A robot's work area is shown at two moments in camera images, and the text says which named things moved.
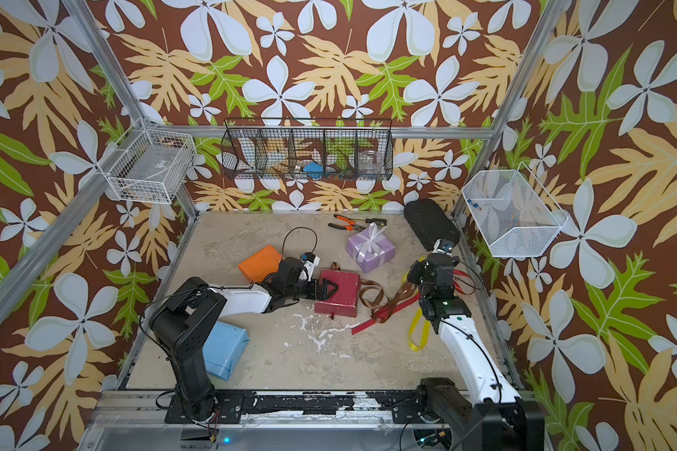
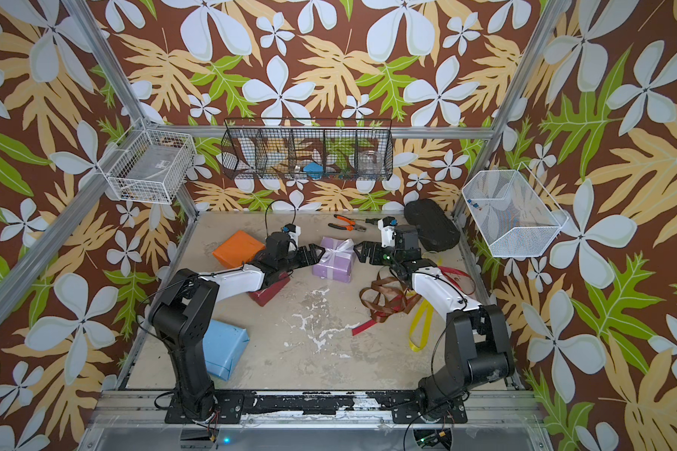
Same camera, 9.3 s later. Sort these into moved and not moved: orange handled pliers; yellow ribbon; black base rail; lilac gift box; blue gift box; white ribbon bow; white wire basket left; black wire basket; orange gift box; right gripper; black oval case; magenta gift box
Moved: right gripper; orange gift box; magenta gift box; white ribbon bow; lilac gift box
Not moved: orange handled pliers; yellow ribbon; black base rail; white wire basket left; black wire basket; black oval case; blue gift box
